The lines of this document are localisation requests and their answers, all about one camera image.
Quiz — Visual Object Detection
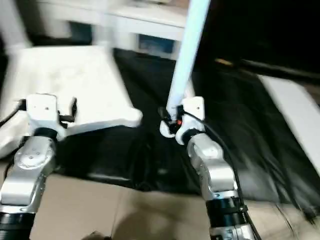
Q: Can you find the black left wrist camera cable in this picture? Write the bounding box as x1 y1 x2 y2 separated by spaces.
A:
0 99 28 126

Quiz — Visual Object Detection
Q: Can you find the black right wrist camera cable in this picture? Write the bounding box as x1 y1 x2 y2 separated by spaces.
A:
183 111 261 240

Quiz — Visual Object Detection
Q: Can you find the white cabinet with glass doors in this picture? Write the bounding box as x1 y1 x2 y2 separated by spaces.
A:
14 0 188 61

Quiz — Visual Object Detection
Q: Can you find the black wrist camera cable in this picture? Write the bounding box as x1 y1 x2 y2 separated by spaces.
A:
0 99 28 126
183 111 261 240

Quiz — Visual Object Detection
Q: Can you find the black mat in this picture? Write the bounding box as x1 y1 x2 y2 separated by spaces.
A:
0 37 320 213

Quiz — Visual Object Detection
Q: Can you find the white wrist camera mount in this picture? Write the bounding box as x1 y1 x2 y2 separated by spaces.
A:
24 93 66 139
174 96 206 146

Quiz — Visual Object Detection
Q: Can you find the small yellow box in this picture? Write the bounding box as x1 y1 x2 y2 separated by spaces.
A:
214 58 235 67

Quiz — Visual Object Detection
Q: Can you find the dark long rod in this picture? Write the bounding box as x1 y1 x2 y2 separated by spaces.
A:
239 59 320 79

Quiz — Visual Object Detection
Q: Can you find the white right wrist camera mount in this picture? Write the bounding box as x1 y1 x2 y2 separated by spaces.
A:
174 96 206 146

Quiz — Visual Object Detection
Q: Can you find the white plastic table top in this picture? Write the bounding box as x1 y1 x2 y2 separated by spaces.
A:
0 44 144 161

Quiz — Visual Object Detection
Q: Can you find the white plastic table leg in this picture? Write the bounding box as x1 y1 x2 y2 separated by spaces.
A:
94 0 115 51
159 0 213 139
188 74 198 99
3 0 34 49

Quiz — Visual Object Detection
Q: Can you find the white sheet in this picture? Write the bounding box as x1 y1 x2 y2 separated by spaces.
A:
258 74 320 174

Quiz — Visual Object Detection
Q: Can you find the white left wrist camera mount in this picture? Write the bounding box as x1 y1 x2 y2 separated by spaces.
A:
24 93 66 139

